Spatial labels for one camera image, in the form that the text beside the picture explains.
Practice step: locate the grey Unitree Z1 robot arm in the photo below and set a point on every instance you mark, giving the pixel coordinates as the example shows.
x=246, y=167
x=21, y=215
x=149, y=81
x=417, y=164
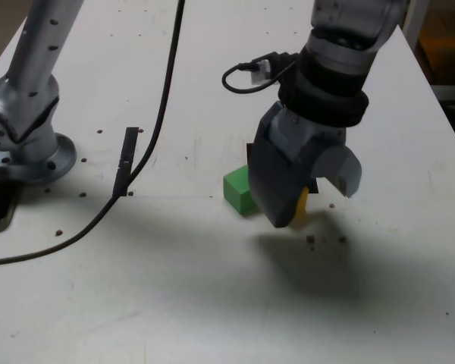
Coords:
x=34, y=76

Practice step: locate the brown background box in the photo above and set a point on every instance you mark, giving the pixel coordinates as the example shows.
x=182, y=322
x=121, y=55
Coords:
x=443, y=45

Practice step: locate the black tape square outline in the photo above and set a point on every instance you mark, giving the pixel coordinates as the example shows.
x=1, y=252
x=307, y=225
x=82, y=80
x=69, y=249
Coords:
x=316, y=188

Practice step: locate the yellow cube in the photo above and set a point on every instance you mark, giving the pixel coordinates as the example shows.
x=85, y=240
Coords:
x=302, y=206

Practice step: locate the black tape strip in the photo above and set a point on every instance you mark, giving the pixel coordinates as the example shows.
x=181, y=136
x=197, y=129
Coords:
x=130, y=140

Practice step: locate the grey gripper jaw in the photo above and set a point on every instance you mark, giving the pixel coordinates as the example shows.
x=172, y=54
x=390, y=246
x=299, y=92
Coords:
x=339, y=167
x=277, y=186

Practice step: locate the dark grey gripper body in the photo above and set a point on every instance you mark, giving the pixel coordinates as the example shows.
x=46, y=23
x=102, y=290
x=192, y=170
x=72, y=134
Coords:
x=299, y=136

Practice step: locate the white metal frame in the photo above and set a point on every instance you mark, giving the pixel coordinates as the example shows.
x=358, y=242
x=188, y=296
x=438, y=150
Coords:
x=447, y=93

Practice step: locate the green cube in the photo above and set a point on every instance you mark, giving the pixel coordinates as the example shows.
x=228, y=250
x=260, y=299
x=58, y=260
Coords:
x=235, y=186

